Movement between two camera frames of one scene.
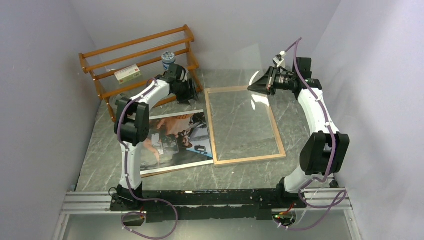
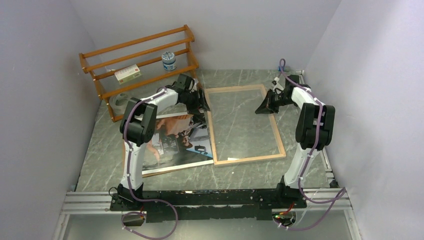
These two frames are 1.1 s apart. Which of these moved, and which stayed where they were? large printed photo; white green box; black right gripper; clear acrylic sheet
Moved: black right gripper
Stayed: clear acrylic sheet; large printed photo; white green box
